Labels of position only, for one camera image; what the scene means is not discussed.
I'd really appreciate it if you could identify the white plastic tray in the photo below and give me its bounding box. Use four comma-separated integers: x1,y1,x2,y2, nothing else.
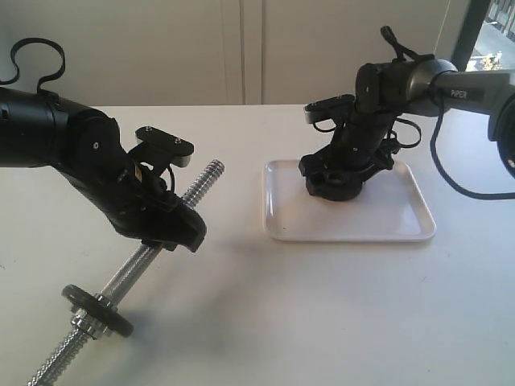
262,160,437,243

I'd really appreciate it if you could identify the chrome spin lock nut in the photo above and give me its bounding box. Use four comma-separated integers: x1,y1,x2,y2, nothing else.
71,309,109,340

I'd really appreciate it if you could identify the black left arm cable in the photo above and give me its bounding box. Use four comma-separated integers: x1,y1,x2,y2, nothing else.
0,38,66,94

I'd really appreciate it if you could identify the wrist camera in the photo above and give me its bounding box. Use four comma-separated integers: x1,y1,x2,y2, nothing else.
130,126,195,168
304,94,355,124

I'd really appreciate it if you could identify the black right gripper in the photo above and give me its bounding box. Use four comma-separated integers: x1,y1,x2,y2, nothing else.
299,108,397,181

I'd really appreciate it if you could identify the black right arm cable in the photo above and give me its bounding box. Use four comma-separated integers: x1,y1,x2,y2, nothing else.
380,26,515,200

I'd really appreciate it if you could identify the black weight plate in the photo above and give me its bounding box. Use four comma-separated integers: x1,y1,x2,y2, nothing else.
61,285,134,338
306,172,363,202

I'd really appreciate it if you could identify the chrome dumbbell bar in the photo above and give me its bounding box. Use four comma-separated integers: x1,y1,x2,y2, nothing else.
26,158,226,386

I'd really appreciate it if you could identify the dark window frame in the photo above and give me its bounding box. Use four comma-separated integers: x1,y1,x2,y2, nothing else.
451,0,491,72

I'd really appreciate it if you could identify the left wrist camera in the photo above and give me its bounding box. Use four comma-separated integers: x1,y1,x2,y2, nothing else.
130,126,195,168

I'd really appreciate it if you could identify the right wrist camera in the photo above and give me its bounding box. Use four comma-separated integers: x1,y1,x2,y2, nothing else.
304,94,355,124

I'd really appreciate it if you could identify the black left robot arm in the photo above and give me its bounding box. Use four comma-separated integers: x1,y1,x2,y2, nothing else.
1,88,207,252

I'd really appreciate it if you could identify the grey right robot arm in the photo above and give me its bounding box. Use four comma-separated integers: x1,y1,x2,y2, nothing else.
299,59,514,182

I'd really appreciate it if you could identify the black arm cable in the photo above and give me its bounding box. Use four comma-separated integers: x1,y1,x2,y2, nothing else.
0,38,66,94
380,26,515,200

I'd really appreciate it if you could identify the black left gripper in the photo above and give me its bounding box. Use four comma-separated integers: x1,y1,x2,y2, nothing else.
58,140,207,253

